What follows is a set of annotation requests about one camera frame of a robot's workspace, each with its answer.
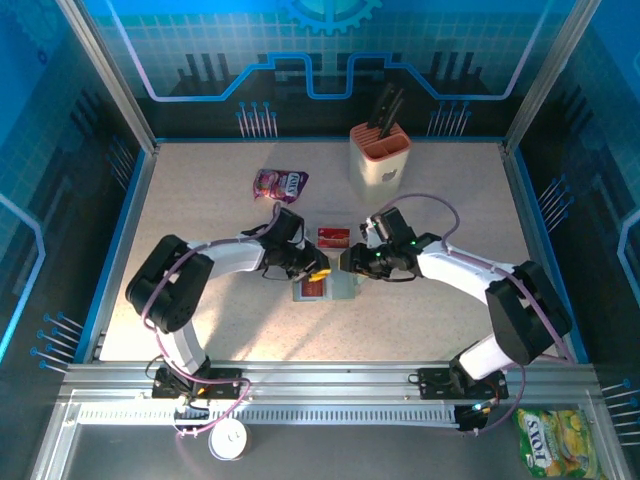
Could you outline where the pale green card holder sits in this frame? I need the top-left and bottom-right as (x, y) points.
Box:
(292, 268), (362, 304)

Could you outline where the purple berry candy bag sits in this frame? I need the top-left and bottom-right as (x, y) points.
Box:
(252, 168), (310, 204)

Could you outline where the beige knife block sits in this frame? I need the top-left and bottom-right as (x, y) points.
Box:
(348, 122), (413, 204)

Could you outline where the white round lid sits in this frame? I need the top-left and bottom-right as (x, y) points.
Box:
(208, 418), (250, 460)

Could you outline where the green lemon candy bag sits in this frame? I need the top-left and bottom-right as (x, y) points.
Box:
(514, 408), (601, 479)

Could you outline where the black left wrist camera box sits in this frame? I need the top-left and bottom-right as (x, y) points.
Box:
(269, 207), (306, 246)

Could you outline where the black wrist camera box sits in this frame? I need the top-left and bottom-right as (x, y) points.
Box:
(359, 207), (416, 247)
(269, 207), (306, 246)

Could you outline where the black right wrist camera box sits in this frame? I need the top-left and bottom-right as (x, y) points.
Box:
(359, 207), (416, 247)

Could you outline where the aluminium frame rail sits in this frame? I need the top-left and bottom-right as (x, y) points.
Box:
(59, 362), (601, 401)

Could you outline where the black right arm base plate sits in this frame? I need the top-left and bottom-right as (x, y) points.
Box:
(408, 367), (510, 401)

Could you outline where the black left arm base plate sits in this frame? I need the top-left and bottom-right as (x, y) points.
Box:
(151, 367), (244, 400)

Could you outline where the slotted white cable duct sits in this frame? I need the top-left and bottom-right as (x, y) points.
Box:
(77, 404), (461, 427)

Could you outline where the black knife handle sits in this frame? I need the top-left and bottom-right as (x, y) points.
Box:
(379, 89), (405, 139)
(368, 83), (396, 129)

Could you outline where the aluminium frame post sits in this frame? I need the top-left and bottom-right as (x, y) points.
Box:
(501, 0), (604, 151)
(55, 0), (160, 154)

